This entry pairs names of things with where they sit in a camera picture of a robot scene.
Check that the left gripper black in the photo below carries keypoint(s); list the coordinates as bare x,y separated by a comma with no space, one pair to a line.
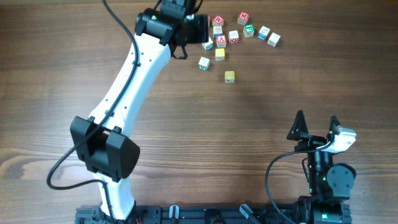
204,29

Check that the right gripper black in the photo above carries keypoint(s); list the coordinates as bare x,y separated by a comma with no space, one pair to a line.
310,141

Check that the white block red Q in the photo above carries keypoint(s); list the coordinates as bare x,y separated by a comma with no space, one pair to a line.
233,36

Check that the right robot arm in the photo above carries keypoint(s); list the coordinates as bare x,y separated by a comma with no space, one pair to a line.
330,184

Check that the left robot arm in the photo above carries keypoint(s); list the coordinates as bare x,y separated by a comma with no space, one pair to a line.
102,140

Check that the white block green Z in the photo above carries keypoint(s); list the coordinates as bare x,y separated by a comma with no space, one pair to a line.
208,45

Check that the blue edged picture block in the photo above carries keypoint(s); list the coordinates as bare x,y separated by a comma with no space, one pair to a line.
217,30

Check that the red W letter block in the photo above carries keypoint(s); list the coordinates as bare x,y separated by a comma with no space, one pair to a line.
217,21

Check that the red A block centre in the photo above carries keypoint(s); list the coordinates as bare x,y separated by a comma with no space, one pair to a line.
221,41

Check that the yellow top picture block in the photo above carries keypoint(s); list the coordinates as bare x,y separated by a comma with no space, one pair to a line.
219,54

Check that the white block green Y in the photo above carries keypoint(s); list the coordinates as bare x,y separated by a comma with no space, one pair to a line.
204,63

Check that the red M letter block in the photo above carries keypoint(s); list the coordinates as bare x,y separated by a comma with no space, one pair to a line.
243,18

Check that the green top letter block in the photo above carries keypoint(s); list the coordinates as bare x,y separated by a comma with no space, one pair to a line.
248,30

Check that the blue P letter block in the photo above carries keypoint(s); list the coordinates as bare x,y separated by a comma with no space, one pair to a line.
263,33

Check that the white block red leaf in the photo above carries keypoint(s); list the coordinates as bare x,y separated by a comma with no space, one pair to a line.
273,39

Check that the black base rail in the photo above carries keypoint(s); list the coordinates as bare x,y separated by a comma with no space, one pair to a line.
208,215

